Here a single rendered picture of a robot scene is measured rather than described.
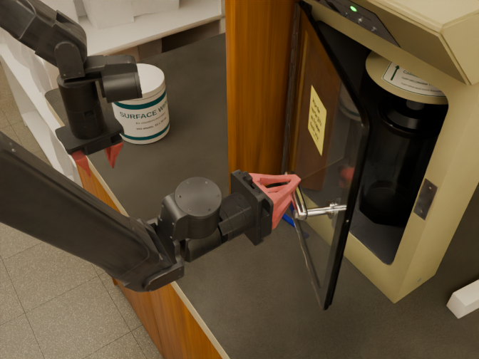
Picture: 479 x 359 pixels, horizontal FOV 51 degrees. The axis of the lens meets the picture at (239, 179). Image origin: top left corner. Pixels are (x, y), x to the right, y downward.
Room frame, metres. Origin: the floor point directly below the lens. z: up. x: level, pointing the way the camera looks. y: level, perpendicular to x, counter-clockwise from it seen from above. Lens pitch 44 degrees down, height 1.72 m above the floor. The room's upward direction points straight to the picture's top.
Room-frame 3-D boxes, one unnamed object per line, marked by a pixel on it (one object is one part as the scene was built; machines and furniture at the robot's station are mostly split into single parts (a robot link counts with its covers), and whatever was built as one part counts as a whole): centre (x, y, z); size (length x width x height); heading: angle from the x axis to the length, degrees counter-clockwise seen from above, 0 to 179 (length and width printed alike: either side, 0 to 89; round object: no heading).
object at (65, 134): (0.67, 0.26, 1.21); 0.10 x 0.07 x 0.07; 125
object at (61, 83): (0.67, 0.25, 1.27); 0.07 x 0.06 x 0.07; 105
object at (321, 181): (0.58, -0.12, 1.19); 0.30 x 0.01 x 0.40; 9
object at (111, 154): (0.68, 0.25, 1.14); 0.07 x 0.07 x 0.09; 35
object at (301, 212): (0.50, -0.10, 1.20); 0.10 x 0.05 x 0.03; 9
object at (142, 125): (0.99, 0.24, 1.01); 0.13 x 0.13 x 0.15
